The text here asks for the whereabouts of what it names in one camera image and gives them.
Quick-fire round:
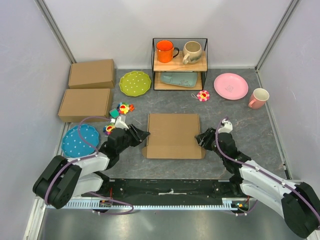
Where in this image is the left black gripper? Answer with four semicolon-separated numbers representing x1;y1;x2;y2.
117;123;151;154

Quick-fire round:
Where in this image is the brown cardboard box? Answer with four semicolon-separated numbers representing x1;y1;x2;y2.
142;113;206;160

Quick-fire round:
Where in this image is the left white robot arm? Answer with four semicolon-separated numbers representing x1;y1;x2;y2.
32;124;150;209

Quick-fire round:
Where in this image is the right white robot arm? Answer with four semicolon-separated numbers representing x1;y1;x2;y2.
195;127;320;239

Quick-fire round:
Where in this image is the front folded cardboard box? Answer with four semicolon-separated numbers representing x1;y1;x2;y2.
58;88;113;123

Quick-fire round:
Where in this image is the folded cardboard box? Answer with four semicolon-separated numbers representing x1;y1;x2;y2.
58;88;113;123
68;59;116;89

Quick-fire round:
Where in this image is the rear folded cardboard box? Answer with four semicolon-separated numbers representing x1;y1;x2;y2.
68;59;116;89

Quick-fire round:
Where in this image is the rainbow flower plush toy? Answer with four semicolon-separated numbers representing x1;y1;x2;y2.
116;102;135;115

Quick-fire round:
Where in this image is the small rainbow flower plush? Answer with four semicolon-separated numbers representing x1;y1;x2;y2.
103;123;116;136

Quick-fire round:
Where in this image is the green dotted plate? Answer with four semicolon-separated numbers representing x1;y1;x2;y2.
119;71;152;97

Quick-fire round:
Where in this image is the pink plate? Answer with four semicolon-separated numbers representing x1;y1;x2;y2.
213;73;249;101

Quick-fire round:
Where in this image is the teal rectangular dish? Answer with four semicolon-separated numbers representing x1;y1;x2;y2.
160;72;198;88

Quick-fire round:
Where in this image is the blue dotted plate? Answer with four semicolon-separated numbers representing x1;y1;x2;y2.
61;124;100;158

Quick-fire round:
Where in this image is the pink mug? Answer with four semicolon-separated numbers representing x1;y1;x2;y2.
248;88;270;110

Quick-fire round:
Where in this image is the orange mug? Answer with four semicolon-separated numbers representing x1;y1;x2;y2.
156;40;180;63

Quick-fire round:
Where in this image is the beige ceramic mug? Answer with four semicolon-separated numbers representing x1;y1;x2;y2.
182;41;203;65

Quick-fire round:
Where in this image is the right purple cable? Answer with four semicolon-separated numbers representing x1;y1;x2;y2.
215;116;320;221

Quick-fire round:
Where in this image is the purple cable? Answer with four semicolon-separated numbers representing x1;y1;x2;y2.
215;116;320;221
44;116;135;216

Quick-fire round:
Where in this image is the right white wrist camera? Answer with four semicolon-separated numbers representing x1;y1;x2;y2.
218;118;233;134

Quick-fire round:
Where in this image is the pink flower plush keychain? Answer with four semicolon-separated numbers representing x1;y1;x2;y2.
191;90;210;102

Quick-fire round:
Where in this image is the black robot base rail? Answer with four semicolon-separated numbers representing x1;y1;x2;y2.
97;178;247;198

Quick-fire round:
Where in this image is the white slotted cable duct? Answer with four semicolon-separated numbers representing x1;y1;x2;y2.
63;197;238;211

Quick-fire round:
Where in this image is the black wire wooden shelf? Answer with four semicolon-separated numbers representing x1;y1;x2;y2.
151;38;208;91

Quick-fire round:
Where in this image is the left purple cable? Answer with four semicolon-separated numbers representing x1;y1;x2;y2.
44;116;135;216

